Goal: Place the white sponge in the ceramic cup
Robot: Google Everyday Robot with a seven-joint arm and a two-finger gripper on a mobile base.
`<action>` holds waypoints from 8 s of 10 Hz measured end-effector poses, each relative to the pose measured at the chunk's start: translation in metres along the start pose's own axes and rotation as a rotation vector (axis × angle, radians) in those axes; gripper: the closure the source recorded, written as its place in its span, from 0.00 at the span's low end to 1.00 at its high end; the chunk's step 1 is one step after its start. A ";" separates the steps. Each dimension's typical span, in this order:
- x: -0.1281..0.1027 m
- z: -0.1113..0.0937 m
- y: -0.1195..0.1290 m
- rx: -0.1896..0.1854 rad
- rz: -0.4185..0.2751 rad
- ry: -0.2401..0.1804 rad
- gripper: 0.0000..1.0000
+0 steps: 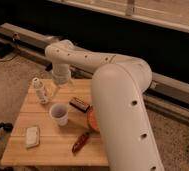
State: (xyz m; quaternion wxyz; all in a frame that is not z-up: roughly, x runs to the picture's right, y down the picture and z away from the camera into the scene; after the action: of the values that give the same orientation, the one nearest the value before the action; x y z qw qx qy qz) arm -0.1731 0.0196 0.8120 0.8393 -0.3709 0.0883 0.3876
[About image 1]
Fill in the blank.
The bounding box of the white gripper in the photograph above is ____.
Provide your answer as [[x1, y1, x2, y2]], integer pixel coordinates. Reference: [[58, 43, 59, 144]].
[[49, 63, 74, 98]]

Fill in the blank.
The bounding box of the white sponge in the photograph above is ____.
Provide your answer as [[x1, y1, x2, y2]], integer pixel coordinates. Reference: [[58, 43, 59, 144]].
[[25, 126, 40, 148]]

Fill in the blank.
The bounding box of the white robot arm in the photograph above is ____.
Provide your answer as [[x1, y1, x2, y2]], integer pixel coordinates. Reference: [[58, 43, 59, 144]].
[[45, 40, 164, 171]]

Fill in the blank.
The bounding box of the dark rectangular box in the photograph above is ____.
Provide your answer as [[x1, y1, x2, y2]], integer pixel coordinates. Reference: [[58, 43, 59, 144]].
[[69, 97, 90, 113]]

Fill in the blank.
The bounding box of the wooden table board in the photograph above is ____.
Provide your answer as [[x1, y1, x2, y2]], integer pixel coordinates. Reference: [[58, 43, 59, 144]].
[[1, 79, 108, 166]]

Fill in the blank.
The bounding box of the orange bowl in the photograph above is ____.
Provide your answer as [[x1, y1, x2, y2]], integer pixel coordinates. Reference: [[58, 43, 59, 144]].
[[87, 107, 100, 133]]

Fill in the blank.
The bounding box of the black handle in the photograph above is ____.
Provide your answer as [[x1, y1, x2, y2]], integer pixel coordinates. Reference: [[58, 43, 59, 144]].
[[0, 122, 13, 132]]

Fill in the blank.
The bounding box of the long metal rail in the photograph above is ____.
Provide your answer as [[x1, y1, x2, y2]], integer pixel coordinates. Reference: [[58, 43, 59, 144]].
[[0, 23, 189, 120]]

